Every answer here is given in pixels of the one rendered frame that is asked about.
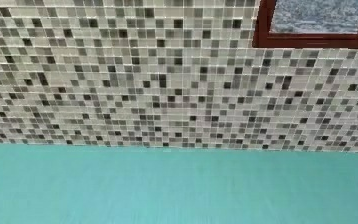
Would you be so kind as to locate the dark red framed window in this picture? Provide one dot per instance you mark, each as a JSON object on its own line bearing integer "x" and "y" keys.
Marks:
{"x": 307, "y": 40}

